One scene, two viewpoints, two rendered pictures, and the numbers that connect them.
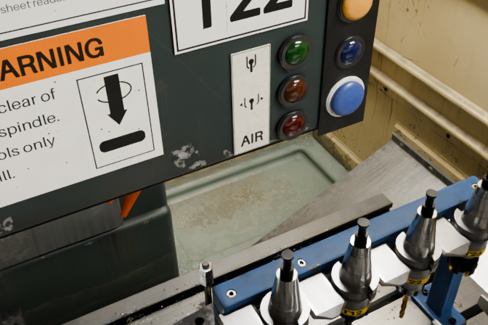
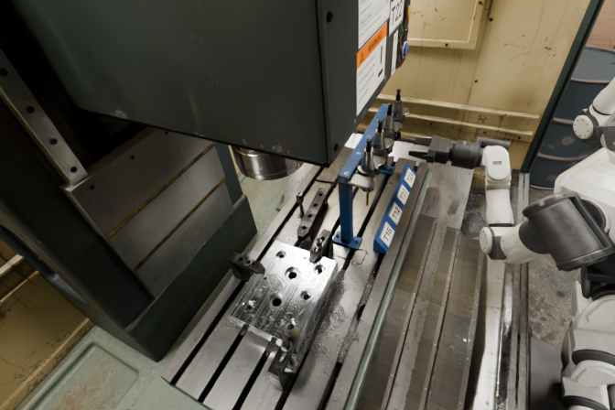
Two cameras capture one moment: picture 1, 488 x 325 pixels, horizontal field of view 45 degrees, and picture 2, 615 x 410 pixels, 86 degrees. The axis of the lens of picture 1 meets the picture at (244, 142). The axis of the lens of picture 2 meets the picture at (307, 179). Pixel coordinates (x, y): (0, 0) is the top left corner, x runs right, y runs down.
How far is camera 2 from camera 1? 0.55 m
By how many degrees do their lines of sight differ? 24
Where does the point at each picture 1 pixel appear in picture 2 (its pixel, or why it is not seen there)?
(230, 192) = (247, 188)
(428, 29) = not seen: hidden behind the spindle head
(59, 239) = (211, 228)
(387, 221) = (372, 128)
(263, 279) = (351, 164)
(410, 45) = not seen: hidden behind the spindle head
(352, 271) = (381, 144)
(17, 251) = (196, 242)
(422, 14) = not seen: hidden behind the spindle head
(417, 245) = (390, 128)
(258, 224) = (272, 192)
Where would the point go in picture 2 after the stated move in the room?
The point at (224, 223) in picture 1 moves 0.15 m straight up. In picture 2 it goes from (256, 200) to (251, 181)
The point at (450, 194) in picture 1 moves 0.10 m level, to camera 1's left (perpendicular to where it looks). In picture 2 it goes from (382, 112) to (362, 122)
